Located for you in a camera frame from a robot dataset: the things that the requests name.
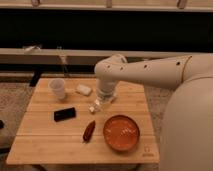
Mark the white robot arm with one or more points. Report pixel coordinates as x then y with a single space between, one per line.
187 129

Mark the black rectangular eraser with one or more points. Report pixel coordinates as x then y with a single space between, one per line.
64 114

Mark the small white bottle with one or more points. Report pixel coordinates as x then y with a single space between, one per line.
101 104

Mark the white rectangular sponge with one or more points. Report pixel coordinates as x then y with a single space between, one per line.
83 90

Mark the orange round bowl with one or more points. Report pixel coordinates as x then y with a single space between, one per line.
121 133

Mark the white plastic cup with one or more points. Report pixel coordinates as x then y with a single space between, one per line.
57 86

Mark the dark red chili pepper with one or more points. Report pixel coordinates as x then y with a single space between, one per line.
89 131

